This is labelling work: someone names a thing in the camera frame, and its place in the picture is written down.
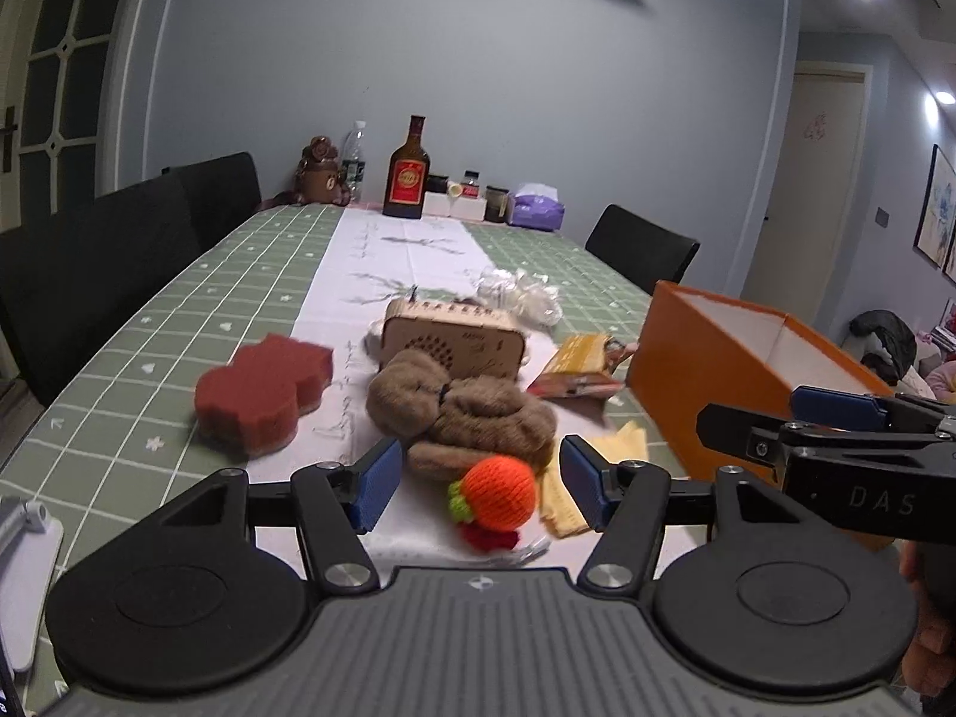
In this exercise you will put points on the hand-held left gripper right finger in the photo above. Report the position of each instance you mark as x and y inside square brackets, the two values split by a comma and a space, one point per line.
[579, 482]

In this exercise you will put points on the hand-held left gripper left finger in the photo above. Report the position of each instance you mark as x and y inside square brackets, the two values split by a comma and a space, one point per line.
[376, 482]

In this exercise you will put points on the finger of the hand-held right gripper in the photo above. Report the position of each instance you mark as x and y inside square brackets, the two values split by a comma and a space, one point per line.
[736, 433]
[836, 407]

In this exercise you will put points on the yellow cloth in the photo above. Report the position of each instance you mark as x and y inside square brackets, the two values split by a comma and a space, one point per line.
[560, 508]

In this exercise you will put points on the orange cardboard box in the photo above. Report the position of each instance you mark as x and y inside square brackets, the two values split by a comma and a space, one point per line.
[694, 381]

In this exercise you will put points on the orange knitted toy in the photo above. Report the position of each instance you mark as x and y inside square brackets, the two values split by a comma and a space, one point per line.
[500, 493]

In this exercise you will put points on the yellow red snack packet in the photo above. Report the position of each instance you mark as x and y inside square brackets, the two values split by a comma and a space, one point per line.
[579, 366]

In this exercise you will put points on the brown plush toy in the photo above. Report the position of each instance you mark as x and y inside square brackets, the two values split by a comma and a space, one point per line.
[478, 418]

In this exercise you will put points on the red sponge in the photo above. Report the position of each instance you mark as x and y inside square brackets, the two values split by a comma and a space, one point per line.
[258, 388]

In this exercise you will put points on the person's right hand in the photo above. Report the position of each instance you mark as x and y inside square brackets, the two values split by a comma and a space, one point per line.
[930, 612]

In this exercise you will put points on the dark jacket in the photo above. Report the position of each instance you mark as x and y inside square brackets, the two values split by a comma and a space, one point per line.
[889, 340]

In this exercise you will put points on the beige sofa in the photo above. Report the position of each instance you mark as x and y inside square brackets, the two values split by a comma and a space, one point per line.
[930, 381]

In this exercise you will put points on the wooden radio box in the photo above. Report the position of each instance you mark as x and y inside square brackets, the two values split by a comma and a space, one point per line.
[455, 336]

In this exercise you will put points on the clear plastic wrap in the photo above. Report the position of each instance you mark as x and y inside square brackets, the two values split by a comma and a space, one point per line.
[523, 295]

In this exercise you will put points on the black chair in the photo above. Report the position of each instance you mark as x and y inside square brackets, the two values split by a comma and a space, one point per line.
[642, 243]
[89, 269]
[220, 194]

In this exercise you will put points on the white table runner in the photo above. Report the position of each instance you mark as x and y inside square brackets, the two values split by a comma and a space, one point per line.
[396, 254]

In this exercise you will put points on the cream room door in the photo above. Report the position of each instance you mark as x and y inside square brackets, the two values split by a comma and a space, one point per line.
[814, 179]

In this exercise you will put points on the purple tissue pack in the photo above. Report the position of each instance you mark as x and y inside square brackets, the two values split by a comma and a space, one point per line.
[536, 210]

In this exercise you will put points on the white small box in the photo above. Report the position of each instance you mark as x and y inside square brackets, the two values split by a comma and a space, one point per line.
[452, 207]

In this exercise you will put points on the dark glass jar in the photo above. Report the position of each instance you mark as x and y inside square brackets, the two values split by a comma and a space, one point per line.
[496, 203]

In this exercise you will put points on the brown liquor bottle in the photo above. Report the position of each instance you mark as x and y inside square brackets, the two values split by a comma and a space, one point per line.
[407, 179]

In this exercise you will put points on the small black-capped bottle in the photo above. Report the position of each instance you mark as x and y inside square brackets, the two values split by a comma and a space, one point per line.
[470, 185]

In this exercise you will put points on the brown bear figure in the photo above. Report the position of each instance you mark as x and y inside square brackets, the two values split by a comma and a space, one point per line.
[317, 175]

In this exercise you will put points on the clear water bottle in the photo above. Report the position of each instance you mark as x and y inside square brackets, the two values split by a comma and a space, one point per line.
[353, 160]

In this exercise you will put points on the round ceiling light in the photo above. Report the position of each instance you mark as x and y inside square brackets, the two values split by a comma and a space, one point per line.
[945, 98]

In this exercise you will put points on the white phone stand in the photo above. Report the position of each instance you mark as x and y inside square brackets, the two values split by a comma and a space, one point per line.
[30, 582]

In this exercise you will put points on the dark lattice door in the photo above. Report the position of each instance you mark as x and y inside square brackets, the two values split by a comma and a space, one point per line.
[67, 52]

